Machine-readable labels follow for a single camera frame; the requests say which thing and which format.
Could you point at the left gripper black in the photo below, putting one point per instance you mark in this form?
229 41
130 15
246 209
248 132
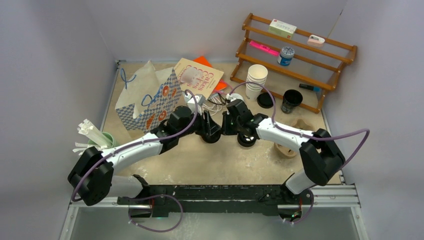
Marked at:
208 126

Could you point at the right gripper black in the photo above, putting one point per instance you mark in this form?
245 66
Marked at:
225 129

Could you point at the checkered paper bakery bag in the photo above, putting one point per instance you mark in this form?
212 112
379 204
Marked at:
148 97

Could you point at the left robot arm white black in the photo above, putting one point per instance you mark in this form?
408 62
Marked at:
95 175

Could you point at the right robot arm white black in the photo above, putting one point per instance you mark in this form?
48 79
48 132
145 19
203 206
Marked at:
321 158

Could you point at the stack of black lids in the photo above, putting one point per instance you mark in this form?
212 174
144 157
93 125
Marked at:
246 141

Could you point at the white cup lid upper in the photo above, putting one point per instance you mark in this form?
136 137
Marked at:
233 96

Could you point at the black flat lid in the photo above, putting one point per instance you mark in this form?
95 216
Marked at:
266 101

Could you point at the cakes recipe book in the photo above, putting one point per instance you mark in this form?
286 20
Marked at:
188 75

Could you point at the stack of white paper cups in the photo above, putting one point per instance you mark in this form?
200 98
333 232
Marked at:
256 78

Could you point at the black paper cup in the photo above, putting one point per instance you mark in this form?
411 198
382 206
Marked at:
291 99

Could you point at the black blue marker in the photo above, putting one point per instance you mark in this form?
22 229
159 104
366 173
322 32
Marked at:
309 87

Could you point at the pink highlighter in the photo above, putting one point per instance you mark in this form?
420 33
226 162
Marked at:
264 48

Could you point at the blue white jar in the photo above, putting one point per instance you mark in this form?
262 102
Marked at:
285 56

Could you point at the wooden shelf rack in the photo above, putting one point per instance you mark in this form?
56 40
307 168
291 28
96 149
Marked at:
299 64

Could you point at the green cup holder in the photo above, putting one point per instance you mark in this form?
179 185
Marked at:
108 136

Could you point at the white green box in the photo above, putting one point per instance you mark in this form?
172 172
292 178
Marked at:
282 29

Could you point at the pink white tape dispenser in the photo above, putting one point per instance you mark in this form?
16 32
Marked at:
316 41

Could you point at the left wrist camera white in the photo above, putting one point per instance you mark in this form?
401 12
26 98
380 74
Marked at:
195 103

